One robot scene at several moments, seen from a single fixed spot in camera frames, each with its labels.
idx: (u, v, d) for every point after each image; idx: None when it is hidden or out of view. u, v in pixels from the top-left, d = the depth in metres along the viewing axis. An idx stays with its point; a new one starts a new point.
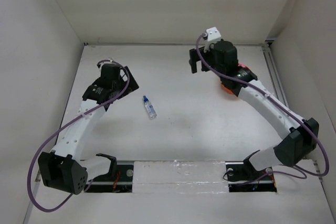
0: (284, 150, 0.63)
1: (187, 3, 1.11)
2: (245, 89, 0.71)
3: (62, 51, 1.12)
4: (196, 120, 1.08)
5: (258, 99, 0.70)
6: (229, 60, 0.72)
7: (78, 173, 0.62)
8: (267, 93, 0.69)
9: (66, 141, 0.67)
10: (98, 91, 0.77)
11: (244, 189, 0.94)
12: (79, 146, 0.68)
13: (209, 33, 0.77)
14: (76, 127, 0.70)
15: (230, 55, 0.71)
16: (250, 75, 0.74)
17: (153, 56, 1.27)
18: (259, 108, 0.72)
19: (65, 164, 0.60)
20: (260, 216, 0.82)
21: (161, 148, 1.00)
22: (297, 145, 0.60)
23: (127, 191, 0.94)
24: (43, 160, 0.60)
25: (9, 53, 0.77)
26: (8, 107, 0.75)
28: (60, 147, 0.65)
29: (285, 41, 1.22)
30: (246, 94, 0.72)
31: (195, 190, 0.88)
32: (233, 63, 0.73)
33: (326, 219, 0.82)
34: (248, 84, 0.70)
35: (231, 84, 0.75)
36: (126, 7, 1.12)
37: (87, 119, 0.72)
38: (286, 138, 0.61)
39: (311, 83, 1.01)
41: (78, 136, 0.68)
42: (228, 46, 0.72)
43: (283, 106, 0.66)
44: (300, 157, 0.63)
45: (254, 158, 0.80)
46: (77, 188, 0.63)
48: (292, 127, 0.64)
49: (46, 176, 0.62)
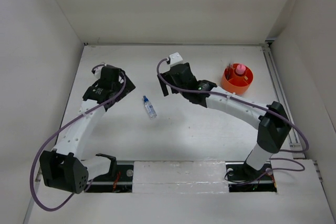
0: (264, 140, 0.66)
1: (187, 3, 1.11)
2: (209, 97, 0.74)
3: (61, 51, 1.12)
4: (196, 120, 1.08)
5: (222, 103, 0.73)
6: (185, 78, 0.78)
7: (80, 172, 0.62)
8: (228, 94, 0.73)
9: (67, 139, 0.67)
10: (98, 92, 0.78)
11: (244, 189, 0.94)
12: (80, 144, 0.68)
13: (170, 58, 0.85)
14: (77, 126, 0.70)
15: (185, 74, 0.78)
16: (210, 84, 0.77)
17: (153, 56, 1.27)
18: (228, 112, 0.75)
19: (67, 162, 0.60)
20: (260, 216, 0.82)
21: (161, 147, 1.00)
22: (271, 131, 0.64)
23: (127, 191, 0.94)
24: (45, 159, 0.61)
25: (9, 53, 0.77)
26: (8, 107, 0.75)
28: (62, 146, 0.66)
29: (284, 41, 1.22)
30: (211, 105, 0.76)
31: (195, 190, 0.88)
32: (191, 80, 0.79)
33: (326, 219, 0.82)
34: (210, 92, 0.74)
35: (196, 97, 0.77)
36: (126, 7, 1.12)
37: (88, 118, 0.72)
38: (260, 128, 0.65)
39: (311, 83, 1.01)
41: (80, 134, 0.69)
42: (181, 68, 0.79)
43: (246, 100, 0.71)
44: (281, 141, 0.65)
45: (252, 160, 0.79)
46: (79, 187, 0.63)
48: (260, 115, 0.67)
49: (48, 175, 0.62)
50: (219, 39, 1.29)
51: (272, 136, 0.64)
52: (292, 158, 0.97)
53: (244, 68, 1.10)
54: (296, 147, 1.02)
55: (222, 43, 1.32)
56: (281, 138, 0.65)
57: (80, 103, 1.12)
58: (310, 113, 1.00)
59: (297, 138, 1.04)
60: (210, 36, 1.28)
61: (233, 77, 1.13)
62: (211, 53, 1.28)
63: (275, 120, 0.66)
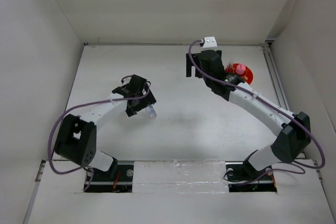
0: (280, 148, 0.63)
1: (188, 3, 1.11)
2: (234, 92, 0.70)
3: (62, 51, 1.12)
4: (196, 119, 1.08)
5: (247, 100, 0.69)
6: (214, 66, 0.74)
7: (91, 144, 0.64)
8: (255, 94, 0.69)
9: (91, 112, 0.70)
10: (125, 91, 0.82)
11: (244, 189, 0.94)
12: (101, 120, 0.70)
13: (205, 40, 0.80)
14: (102, 107, 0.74)
15: (215, 62, 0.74)
16: (238, 79, 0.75)
17: (153, 56, 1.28)
18: (249, 110, 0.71)
19: (87, 127, 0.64)
20: (260, 216, 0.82)
21: (161, 147, 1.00)
22: (292, 140, 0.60)
23: (127, 191, 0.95)
24: (67, 120, 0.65)
25: (9, 53, 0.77)
26: (8, 107, 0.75)
28: (85, 115, 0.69)
29: (285, 41, 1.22)
30: (235, 98, 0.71)
31: (194, 190, 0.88)
32: (219, 70, 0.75)
33: (326, 219, 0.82)
34: (237, 87, 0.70)
35: (220, 88, 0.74)
36: (126, 7, 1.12)
37: (113, 105, 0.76)
38: (280, 135, 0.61)
39: (311, 83, 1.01)
41: (103, 112, 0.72)
42: (212, 55, 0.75)
43: (272, 104, 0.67)
44: (296, 152, 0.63)
45: (254, 159, 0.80)
46: (84, 158, 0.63)
48: (284, 123, 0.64)
49: (62, 137, 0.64)
50: (219, 39, 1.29)
51: (291, 146, 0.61)
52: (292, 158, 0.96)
53: (244, 68, 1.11)
54: None
55: (222, 43, 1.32)
56: (296, 149, 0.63)
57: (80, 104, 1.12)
58: (310, 113, 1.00)
59: None
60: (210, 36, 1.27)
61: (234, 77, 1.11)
62: None
63: (298, 131, 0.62)
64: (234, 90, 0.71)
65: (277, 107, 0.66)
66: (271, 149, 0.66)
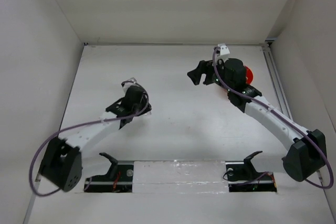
0: (292, 163, 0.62)
1: (188, 3, 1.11)
2: (250, 104, 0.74)
3: (62, 50, 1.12)
4: (196, 120, 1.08)
5: (261, 113, 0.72)
6: (237, 78, 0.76)
7: (77, 168, 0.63)
8: (271, 107, 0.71)
9: (79, 135, 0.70)
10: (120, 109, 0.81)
11: (244, 189, 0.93)
12: (88, 144, 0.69)
13: (220, 49, 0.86)
14: (92, 128, 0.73)
15: (239, 75, 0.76)
16: (255, 93, 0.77)
17: (153, 56, 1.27)
18: (264, 122, 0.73)
19: (71, 152, 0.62)
20: (259, 216, 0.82)
21: (161, 147, 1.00)
22: (303, 155, 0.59)
23: (127, 191, 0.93)
24: (54, 144, 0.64)
25: (9, 53, 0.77)
26: (8, 108, 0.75)
28: (73, 139, 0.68)
29: (284, 41, 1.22)
30: (251, 109, 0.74)
31: (194, 190, 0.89)
32: (241, 81, 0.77)
33: (326, 219, 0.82)
34: (252, 99, 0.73)
35: (237, 99, 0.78)
36: (126, 7, 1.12)
37: (104, 126, 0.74)
38: (291, 150, 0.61)
39: (311, 83, 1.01)
41: (92, 135, 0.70)
42: (238, 66, 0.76)
43: (286, 119, 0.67)
44: (308, 172, 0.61)
45: (264, 161, 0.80)
46: (68, 184, 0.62)
48: (296, 138, 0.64)
49: (48, 159, 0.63)
50: (219, 38, 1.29)
51: (302, 163, 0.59)
52: None
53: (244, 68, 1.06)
54: None
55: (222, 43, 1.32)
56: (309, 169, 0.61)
57: (80, 104, 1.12)
58: (310, 113, 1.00)
59: None
60: (210, 36, 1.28)
61: None
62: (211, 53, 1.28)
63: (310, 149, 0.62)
64: (251, 102, 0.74)
65: (291, 122, 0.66)
66: (283, 163, 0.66)
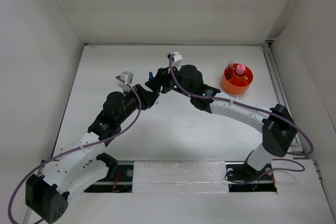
0: (270, 144, 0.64)
1: (188, 3, 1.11)
2: (213, 104, 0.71)
3: (62, 51, 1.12)
4: (196, 120, 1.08)
5: (226, 108, 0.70)
6: (196, 83, 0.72)
7: (58, 205, 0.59)
8: (232, 98, 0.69)
9: (56, 168, 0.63)
10: (103, 127, 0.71)
11: (244, 189, 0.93)
12: (67, 178, 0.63)
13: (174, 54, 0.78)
14: (71, 158, 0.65)
15: (197, 80, 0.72)
16: (214, 91, 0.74)
17: (153, 56, 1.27)
18: (231, 116, 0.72)
19: (47, 194, 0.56)
20: (259, 216, 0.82)
21: (161, 147, 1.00)
22: (275, 133, 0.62)
23: (127, 191, 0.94)
24: (31, 182, 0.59)
25: (9, 53, 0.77)
26: (8, 108, 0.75)
28: (51, 173, 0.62)
29: (284, 41, 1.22)
30: (216, 108, 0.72)
31: (194, 190, 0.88)
32: (200, 84, 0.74)
33: (326, 219, 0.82)
34: (214, 98, 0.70)
35: (201, 104, 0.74)
36: (126, 7, 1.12)
37: (84, 152, 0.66)
38: (264, 132, 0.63)
39: (311, 83, 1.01)
41: (70, 167, 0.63)
42: (193, 72, 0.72)
43: (249, 104, 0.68)
44: (286, 146, 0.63)
45: (253, 159, 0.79)
46: (52, 217, 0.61)
48: (264, 118, 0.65)
49: (29, 196, 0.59)
50: (219, 38, 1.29)
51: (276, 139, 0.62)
52: (292, 158, 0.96)
53: (244, 68, 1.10)
54: (296, 147, 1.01)
55: (222, 43, 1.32)
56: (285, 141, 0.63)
57: (80, 104, 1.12)
58: (310, 114, 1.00)
59: (297, 138, 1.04)
60: (210, 36, 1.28)
61: (233, 77, 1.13)
62: (211, 53, 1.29)
63: (279, 124, 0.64)
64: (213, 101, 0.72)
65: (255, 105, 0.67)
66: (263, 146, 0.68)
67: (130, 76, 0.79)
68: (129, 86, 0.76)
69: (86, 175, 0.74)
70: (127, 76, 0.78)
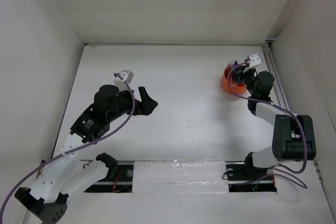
0: (277, 138, 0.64)
1: (188, 3, 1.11)
2: (258, 105, 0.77)
3: (62, 51, 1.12)
4: (196, 120, 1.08)
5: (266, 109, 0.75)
6: (262, 89, 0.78)
7: (51, 213, 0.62)
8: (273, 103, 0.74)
9: (41, 180, 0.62)
10: (87, 125, 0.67)
11: (244, 189, 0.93)
12: (54, 187, 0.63)
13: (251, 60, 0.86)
14: (54, 168, 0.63)
15: (266, 87, 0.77)
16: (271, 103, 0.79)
17: (153, 56, 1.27)
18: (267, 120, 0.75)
19: (35, 209, 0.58)
20: (259, 217, 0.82)
21: (161, 147, 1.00)
22: (283, 125, 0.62)
23: (127, 191, 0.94)
24: (19, 196, 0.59)
25: (8, 54, 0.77)
26: (8, 107, 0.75)
28: (36, 185, 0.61)
29: (284, 41, 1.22)
30: (259, 109, 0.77)
31: (195, 190, 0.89)
32: (265, 92, 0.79)
33: (325, 219, 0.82)
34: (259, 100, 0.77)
35: (252, 105, 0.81)
36: (126, 7, 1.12)
37: (67, 160, 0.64)
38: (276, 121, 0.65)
39: (311, 83, 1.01)
41: (55, 177, 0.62)
42: (269, 80, 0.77)
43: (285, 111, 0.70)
44: (289, 149, 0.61)
45: (260, 163, 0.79)
46: (51, 221, 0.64)
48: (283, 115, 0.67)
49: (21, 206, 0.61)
50: (219, 38, 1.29)
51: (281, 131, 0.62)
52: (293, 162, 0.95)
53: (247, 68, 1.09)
54: None
55: (222, 43, 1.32)
56: (292, 144, 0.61)
57: (80, 104, 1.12)
58: (310, 114, 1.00)
59: None
60: (210, 36, 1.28)
61: None
62: (211, 53, 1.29)
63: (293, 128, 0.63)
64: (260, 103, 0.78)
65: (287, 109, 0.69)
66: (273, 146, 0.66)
67: (131, 76, 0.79)
68: (126, 84, 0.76)
69: (86, 176, 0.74)
70: (127, 75, 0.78)
